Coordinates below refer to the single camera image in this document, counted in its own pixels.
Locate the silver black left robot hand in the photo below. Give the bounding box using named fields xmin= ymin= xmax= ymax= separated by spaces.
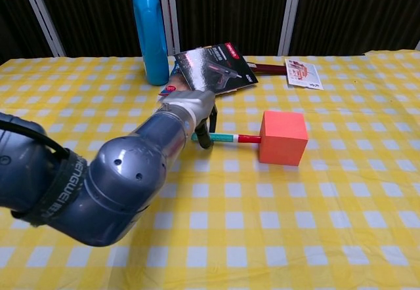
xmin=157 ymin=89 xmax=219 ymax=150

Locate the white marker red cap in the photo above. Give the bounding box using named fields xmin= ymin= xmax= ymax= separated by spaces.
xmin=191 ymin=132 xmax=263 ymax=145

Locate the orange cube block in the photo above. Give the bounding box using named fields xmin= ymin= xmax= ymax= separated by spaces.
xmin=258 ymin=110 xmax=309 ymax=167

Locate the yellow checkered tablecloth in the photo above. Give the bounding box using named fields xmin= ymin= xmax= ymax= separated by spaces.
xmin=0 ymin=49 xmax=420 ymax=290

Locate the blue orange package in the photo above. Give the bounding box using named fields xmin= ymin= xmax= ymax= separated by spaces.
xmin=158 ymin=66 xmax=190 ymax=98

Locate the black glue gun package card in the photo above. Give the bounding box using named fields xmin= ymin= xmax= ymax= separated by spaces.
xmin=173 ymin=42 xmax=259 ymax=94

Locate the blue plastic bottle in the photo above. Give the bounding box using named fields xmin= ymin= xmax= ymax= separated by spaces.
xmin=132 ymin=0 xmax=170 ymax=87

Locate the dark pleated curtain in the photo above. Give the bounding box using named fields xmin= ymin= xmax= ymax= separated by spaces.
xmin=0 ymin=0 xmax=420 ymax=60

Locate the white printed package card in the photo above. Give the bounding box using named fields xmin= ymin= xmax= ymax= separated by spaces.
xmin=284 ymin=58 xmax=324 ymax=91

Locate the dark red tool handle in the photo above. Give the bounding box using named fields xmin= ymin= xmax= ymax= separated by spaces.
xmin=246 ymin=61 xmax=288 ymax=76

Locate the white metal frame post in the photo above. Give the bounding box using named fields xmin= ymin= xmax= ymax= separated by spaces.
xmin=157 ymin=0 xmax=181 ymax=57
xmin=277 ymin=0 xmax=305 ymax=56
xmin=18 ymin=0 xmax=66 ymax=58

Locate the black velcro strap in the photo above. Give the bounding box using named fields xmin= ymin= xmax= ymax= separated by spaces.
xmin=11 ymin=148 xmax=89 ymax=227

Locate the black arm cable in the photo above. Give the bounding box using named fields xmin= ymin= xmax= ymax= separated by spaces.
xmin=0 ymin=119 xmax=72 ymax=160

